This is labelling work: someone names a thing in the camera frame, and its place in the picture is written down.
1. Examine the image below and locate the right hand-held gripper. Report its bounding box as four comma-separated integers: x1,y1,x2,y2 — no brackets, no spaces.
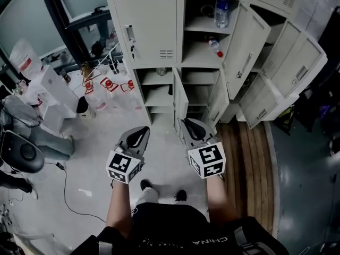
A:
180,117,227,180

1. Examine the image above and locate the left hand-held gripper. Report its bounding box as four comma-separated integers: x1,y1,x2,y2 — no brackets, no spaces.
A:
105,125,151,185

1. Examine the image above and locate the white metal locker cabinet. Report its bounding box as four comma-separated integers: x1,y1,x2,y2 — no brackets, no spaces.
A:
103,0,329,133

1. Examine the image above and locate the cabinet door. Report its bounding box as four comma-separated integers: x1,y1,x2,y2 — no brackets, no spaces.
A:
113,0,178,66

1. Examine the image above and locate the person's right forearm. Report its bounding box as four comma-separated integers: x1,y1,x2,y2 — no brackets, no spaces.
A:
206,175,237,223

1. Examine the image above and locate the person's left forearm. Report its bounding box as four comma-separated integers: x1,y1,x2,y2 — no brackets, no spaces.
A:
105,181,133,232

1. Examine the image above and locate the person's left black shoe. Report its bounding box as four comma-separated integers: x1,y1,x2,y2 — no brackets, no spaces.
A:
140,178,154,191

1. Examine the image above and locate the person's black shoe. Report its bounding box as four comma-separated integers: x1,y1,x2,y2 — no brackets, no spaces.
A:
140,178,154,191
174,189,188,202

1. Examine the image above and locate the person's left leg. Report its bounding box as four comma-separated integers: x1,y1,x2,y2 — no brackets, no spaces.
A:
134,187,160,205

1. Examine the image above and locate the small white waste bin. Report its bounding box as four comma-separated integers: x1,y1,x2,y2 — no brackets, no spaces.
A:
76,96,97,120

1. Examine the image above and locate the wooden slat platform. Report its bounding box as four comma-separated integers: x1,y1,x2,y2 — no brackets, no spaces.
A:
214,121,276,235

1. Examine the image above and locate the person's right black shoe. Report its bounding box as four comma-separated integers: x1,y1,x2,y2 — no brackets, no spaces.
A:
174,189,188,202

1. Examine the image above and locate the small black bottle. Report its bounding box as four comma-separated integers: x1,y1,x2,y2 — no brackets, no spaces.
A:
107,57,120,75

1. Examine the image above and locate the golden jar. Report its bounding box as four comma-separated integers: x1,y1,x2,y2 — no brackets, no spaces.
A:
80,61,93,77

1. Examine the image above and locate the red capped bottle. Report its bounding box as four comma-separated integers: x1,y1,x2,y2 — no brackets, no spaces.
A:
208,37,225,58

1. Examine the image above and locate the yellow black bag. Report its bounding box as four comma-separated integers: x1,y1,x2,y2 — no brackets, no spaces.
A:
275,105,296,134

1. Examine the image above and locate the white water dispenser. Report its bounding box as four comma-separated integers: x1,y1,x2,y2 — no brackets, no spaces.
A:
25,64,80,137

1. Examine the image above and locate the brown glass bottle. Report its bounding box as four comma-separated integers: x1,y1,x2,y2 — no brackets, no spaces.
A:
59,68,73,84

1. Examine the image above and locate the person's black shirt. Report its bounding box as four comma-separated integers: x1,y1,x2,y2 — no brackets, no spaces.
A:
70,202,289,255

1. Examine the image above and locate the black round device on stand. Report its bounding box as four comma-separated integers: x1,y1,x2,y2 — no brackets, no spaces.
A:
0,130,45,174

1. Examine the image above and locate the blue tinted water bottle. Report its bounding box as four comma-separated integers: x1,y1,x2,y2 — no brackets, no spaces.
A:
214,0,231,29

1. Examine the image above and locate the purple bag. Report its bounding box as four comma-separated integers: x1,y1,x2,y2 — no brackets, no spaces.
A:
319,104,332,118

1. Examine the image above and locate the clear water jug red label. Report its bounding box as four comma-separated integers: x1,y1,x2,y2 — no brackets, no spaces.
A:
8,38,44,77

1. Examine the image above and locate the black framed window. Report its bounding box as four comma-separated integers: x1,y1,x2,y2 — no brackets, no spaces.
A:
37,0,125,63

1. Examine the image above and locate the rack of hanging coats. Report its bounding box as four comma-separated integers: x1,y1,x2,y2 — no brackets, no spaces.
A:
317,5,340,95

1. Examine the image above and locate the plastic wrapped white panel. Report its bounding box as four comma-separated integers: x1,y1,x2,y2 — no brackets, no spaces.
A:
294,0,337,37

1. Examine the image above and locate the black floor cable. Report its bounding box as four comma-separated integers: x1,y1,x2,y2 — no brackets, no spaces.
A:
56,162,107,222

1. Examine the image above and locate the black coiled cable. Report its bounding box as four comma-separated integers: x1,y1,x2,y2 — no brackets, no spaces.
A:
200,4,217,18

